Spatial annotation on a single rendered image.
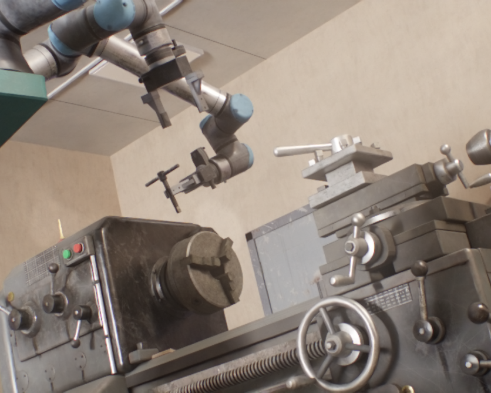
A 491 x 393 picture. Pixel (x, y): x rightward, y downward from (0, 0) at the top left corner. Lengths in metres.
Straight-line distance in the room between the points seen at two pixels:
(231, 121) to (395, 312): 1.12
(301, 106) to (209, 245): 3.74
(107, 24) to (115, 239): 0.82
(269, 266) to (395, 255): 4.51
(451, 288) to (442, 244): 0.09
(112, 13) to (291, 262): 4.25
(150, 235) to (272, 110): 3.79
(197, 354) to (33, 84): 0.93
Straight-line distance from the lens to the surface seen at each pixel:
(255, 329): 2.16
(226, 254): 2.57
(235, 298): 2.56
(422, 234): 1.71
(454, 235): 1.76
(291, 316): 2.08
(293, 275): 6.08
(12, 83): 1.73
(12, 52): 1.78
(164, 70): 2.15
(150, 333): 2.58
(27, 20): 1.80
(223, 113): 2.65
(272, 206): 6.28
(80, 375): 2.64
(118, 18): 2.03
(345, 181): 1.92
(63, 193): 7.12
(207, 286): 2.51
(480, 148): 2.07
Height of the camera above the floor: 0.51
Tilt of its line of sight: 17 degrees up
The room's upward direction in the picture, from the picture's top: 14 degrees counter-clockwise
